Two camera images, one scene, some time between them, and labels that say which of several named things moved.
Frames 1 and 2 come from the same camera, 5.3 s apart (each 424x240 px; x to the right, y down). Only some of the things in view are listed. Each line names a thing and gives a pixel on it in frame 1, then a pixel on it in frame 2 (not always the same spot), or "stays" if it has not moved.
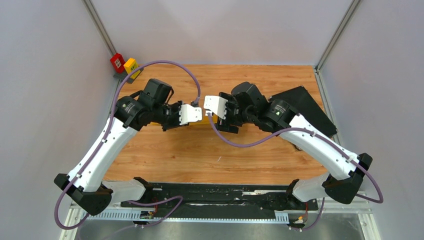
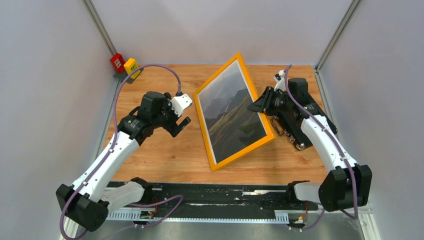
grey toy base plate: (122, 76) stays
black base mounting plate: (217, 199) stays
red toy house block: (118, 62) stays
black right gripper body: (234, 116) -> (279, 103)
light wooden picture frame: (204, 123) -> (259, 143)
